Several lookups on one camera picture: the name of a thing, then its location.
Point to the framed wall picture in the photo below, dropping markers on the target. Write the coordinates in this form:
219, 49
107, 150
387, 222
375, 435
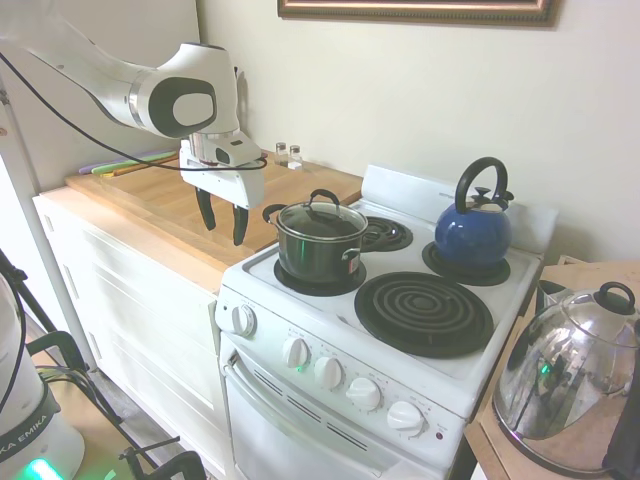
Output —
400, 15

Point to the dark green C-clamp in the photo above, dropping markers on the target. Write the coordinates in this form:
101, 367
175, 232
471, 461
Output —
170, 465
60, 340

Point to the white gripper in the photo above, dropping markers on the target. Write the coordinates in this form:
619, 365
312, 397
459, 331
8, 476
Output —
225, 185

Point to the colourful cutting boards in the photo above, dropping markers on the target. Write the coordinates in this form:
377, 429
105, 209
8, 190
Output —
87, 170

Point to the green flexible cutting mat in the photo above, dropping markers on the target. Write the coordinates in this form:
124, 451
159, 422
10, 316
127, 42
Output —
105, 171

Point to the small black coil burner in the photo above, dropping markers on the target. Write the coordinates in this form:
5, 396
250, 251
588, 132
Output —
390, 235
320, 289

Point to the stainless steel electric kettle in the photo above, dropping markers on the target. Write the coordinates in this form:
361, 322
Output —
550, 375

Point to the black cooking pot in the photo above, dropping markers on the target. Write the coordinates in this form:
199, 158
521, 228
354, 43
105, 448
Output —
310, 255

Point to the white stove knob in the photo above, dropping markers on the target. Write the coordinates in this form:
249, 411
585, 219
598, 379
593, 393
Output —
363, 394
405, 419
328, 372
296, 352
243, 320

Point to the large wooden cutting board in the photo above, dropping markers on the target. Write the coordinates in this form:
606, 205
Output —
160, 200

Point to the large black coil burner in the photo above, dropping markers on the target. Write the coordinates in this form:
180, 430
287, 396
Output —
425, 312
480, 275

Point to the white electric stove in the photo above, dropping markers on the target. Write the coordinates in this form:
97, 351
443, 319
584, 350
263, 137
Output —
440, 380

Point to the glass pot lid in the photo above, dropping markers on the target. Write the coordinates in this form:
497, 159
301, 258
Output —
325, 220

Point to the orange flexible cutting mat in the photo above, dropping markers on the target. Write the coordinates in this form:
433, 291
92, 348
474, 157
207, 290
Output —
120, 171

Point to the black camera stand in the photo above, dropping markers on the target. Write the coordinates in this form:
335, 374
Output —
39, 307

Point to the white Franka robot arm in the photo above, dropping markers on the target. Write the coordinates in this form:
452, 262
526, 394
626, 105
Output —
190, 75

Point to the blue stovetop kettle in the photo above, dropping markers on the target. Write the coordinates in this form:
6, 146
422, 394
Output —
470, 235

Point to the glass salt shaker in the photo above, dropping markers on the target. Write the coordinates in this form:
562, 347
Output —
295, 159

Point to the glass pepper shaker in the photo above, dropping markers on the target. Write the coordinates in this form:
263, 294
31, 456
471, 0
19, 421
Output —
281, 155

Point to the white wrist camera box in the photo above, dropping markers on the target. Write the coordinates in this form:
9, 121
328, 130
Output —
235, 150

